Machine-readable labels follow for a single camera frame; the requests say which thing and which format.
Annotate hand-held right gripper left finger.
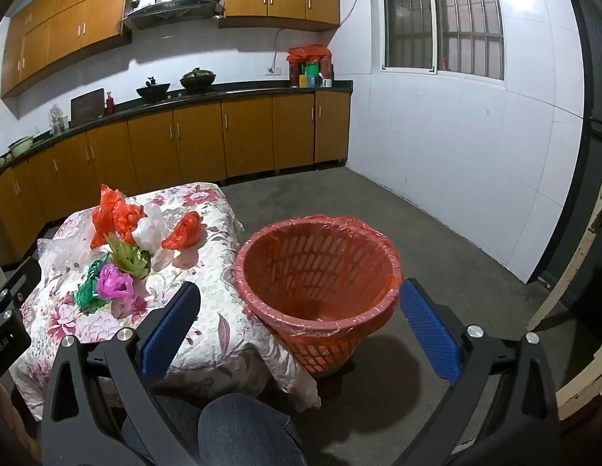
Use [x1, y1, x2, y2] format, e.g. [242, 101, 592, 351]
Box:
[41, 280, 202, 466]

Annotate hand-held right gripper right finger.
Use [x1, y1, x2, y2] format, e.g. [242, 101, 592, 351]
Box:
[378, 278, 561, 466]

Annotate pink plastic bag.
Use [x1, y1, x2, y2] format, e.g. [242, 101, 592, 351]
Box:
[96, 263, 137, 300]

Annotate yellow-green plastic bag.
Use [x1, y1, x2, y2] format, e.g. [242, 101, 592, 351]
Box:
[105, 234, 151, 280]

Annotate orange basket with red liner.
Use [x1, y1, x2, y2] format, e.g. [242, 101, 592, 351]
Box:
[234, 214, 403, 379]

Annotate floral blanket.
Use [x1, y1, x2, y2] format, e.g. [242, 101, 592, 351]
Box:
[10, 182, 323, 421]

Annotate dark green plastic bag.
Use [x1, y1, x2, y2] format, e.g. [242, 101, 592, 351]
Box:
[73, 252, 112, 314]

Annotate clear plastic bag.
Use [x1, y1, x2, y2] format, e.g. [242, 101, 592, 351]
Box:
[39, 233, 95, 282]

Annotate small red plastic bag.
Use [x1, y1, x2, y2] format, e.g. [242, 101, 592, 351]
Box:
[161, 211, 204, 250]

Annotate white plastic bag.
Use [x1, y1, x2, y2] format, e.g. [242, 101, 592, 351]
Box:
[133, 204, 166, 253]

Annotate large red plastic bag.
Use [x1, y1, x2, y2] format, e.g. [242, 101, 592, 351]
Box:
[90, 184, 147, 249]

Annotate person's leg in jeans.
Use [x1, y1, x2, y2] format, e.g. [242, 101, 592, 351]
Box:
[121, 393, 309, 466]

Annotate wooden base cabinets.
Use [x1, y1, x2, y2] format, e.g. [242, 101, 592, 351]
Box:
[0, 92, 352, 263]

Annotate dark cutting board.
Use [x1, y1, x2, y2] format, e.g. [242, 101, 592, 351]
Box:
[70, 88, 106, 127]

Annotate black wok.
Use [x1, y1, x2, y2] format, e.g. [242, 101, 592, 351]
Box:
[136, 77, 172, 103]

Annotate dark pot with lid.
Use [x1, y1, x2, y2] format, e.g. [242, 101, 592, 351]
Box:
[179, 68, 217, 90]

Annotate black kitchen countertop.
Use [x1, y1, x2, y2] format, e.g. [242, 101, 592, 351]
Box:
[0, 80, 354, 180]

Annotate dark door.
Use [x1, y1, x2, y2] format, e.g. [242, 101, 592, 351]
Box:
[529, 0, 602, 302]

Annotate barred window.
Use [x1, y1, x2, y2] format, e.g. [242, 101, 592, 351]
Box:
[380, 0, 505, 81]

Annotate steel range hood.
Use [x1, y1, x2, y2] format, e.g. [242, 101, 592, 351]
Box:
[122, 0, 225, 32]

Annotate cream wooden frame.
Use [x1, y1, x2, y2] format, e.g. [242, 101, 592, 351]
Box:
[526, 158, 602, 428]

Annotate wooden wall cabinets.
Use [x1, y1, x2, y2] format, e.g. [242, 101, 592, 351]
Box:
[0, 0, 340, 98]

